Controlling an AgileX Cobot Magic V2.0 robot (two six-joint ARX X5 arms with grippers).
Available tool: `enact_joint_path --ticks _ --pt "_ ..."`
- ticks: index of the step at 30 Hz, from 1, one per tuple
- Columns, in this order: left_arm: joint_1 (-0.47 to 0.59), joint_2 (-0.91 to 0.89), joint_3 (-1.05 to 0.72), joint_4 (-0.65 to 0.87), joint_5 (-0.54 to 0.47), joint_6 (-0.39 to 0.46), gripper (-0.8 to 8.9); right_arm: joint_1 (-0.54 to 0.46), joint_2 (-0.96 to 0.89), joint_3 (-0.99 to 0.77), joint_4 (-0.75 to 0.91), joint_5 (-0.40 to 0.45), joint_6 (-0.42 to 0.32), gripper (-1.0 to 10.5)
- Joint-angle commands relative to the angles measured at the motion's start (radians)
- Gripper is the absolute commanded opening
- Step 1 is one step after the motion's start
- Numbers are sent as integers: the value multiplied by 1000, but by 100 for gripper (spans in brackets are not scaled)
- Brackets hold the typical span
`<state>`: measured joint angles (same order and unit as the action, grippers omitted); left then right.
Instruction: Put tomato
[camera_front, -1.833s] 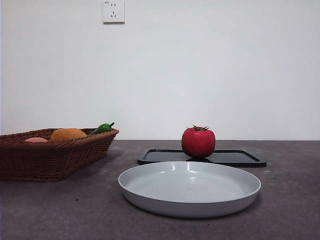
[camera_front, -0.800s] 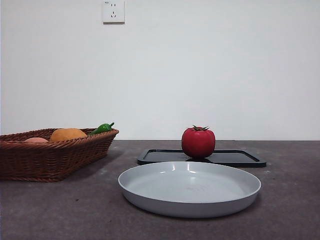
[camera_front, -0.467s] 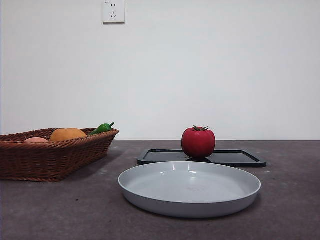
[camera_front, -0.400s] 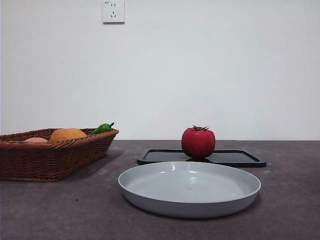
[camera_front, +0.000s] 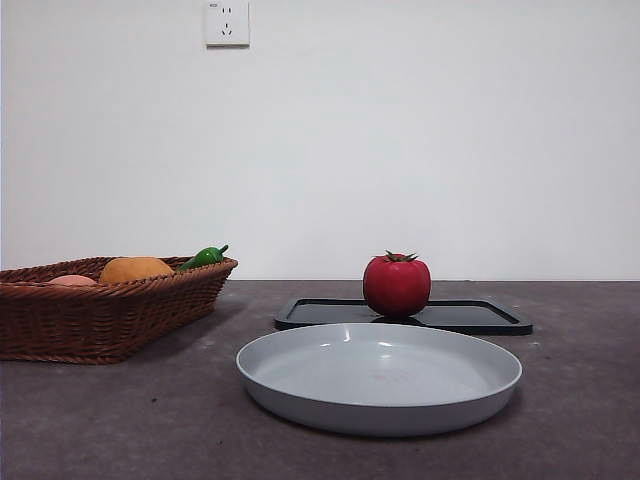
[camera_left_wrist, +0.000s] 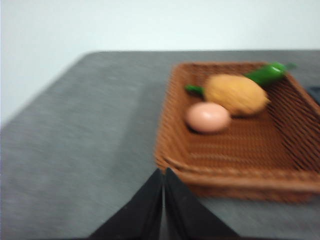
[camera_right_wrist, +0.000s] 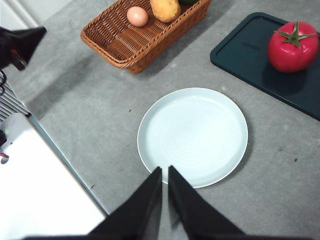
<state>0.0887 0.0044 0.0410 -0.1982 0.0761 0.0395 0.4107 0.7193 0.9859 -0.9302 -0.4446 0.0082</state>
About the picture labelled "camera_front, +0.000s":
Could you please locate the orange-yellow round fruit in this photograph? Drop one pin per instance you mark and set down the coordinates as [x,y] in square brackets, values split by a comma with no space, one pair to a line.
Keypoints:
[132,270]

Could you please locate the green pepper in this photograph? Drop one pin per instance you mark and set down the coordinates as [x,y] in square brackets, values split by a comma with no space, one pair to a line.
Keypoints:
[202,257]

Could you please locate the red tomato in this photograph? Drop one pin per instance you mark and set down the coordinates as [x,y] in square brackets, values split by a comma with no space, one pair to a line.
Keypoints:
[397,287]

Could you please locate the dark rectangular tray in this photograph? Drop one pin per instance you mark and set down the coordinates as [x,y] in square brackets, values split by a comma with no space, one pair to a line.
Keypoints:
[475,316]

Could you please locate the white wall socket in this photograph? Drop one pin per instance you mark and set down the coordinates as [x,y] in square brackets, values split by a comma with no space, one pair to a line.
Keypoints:
[227,25]

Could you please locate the grey round plate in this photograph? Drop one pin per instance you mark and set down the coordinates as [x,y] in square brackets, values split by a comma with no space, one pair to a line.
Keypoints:
[375,375]

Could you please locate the pale pink egg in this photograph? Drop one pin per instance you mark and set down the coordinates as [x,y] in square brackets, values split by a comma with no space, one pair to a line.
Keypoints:
[72,280]

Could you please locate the brown wicker basket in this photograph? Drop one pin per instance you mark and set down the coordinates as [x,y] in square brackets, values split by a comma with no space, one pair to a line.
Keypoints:
[100,320]

